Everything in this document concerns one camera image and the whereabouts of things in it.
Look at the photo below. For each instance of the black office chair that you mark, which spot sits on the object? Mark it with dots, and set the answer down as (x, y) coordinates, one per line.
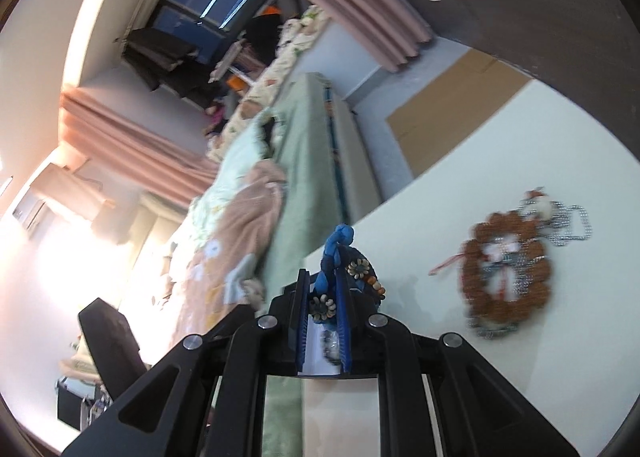
(111, 342)

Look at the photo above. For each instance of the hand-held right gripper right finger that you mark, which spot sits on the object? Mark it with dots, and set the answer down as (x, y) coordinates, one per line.
(342, 337)

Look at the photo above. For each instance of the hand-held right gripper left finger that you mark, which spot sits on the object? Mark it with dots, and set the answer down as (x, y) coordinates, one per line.
(302, 337)

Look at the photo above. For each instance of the brown fleece blanket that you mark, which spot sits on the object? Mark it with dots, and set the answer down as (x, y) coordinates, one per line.
(235, 247)

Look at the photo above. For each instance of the flat cardboard sheet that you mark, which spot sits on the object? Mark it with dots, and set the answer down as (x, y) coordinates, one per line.
(450, 109)

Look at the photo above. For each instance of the floral quilt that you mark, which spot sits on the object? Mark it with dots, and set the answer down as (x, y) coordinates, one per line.
(250, 107)

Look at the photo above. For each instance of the bed with green sheet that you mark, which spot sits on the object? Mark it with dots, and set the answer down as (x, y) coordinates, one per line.
(305, 177)

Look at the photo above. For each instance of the dark brown cabinet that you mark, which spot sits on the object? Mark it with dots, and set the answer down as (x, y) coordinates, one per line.
(525, 2)

